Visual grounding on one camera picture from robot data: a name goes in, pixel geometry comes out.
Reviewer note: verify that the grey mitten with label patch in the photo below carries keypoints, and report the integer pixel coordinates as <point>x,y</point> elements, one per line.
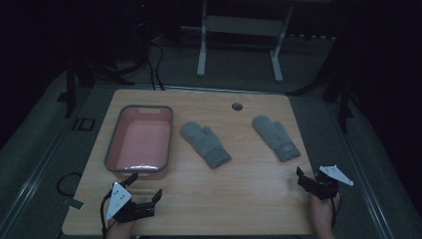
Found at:
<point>275,136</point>

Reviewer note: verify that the person's right hand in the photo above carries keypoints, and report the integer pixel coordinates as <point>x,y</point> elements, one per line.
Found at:
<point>321,212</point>

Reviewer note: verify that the black stand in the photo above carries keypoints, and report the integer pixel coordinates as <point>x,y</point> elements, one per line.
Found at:
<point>70,93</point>
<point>345,109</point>

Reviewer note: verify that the plain grey mitten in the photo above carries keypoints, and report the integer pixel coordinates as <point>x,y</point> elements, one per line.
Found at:
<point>205,144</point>

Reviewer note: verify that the grey table grommet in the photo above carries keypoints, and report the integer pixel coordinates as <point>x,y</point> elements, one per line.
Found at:
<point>237,106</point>

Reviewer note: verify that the person's left hand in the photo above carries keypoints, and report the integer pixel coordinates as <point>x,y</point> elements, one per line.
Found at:
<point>117,230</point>

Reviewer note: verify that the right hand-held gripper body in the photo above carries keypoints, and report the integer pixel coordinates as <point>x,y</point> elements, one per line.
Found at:
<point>326,187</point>

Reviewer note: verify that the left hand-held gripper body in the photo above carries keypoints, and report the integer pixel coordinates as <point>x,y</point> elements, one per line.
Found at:
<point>119,199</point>

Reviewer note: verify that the white desk frame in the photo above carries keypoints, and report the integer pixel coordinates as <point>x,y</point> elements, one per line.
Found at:
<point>202,49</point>

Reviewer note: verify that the grey tape piece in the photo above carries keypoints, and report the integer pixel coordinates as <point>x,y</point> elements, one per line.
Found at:
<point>73,203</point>

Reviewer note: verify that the pink basin with grey rim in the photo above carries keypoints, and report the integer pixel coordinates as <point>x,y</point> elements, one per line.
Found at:
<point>142,142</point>

